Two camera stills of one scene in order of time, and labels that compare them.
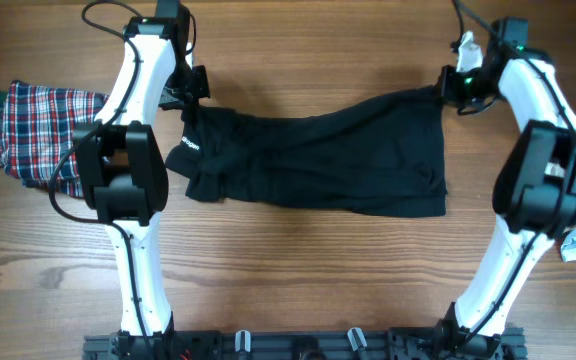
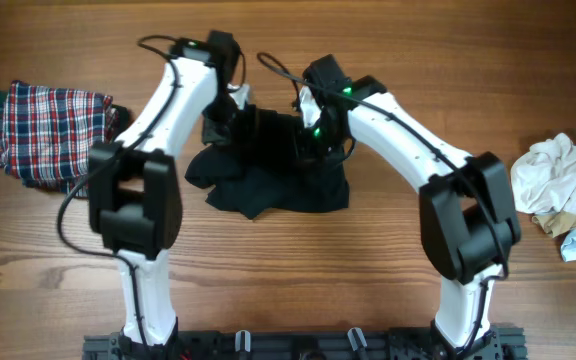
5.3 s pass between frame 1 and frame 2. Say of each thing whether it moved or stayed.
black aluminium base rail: stayed
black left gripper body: moved
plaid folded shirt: stayed
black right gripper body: moved
